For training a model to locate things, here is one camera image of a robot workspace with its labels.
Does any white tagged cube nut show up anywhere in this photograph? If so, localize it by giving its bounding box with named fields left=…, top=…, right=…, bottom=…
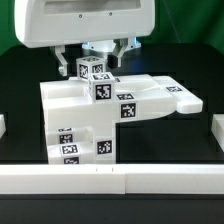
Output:
left=76, top=56, right=106, bottom=81

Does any white part at left edge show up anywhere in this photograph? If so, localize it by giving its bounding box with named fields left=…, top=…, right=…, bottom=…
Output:
left=0, top=114, right=6, bottom=139

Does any white part at right edge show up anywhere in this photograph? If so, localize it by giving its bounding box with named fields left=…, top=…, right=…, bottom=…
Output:
left=211, top=114, right=224, bottom=152

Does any white chair seat part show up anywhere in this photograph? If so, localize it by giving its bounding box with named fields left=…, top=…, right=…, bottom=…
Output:
left=84, top=94, right=118, bottom=163

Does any white front fence rail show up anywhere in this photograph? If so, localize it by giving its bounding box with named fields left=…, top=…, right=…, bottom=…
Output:
left=0, top=164, right=224, bottom=194

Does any white part at edge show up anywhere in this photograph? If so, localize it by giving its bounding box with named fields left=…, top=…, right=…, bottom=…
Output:
left=0, top=114, right=6, bottom=139
left=211, top=114, right=224, bottom=152

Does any white chair back frame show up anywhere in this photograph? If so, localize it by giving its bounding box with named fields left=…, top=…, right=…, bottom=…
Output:
left=40, top=74, right=203, bottom=130

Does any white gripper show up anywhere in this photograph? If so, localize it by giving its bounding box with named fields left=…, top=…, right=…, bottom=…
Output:
left=14, top=0, right=155, bottom=76

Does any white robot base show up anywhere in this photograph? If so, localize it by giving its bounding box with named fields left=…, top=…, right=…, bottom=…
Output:
left=82, top=37, right=141, bottom=53

